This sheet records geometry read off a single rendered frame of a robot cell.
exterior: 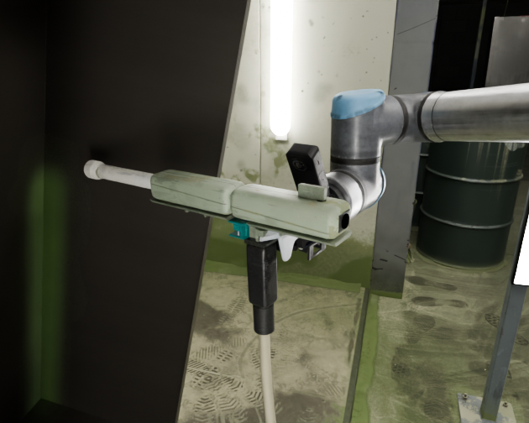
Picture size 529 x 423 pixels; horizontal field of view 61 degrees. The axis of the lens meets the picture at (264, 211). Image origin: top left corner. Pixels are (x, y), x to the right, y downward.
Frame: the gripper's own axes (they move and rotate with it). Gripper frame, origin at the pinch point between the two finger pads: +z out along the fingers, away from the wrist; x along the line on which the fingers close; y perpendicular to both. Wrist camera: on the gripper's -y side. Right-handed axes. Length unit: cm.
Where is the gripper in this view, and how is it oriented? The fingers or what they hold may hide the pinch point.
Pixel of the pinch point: (255, 227)
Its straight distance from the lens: 58.2
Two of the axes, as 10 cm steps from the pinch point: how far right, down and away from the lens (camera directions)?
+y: 0.0, 9.4, 3.3
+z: -5.7, 2.7, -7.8
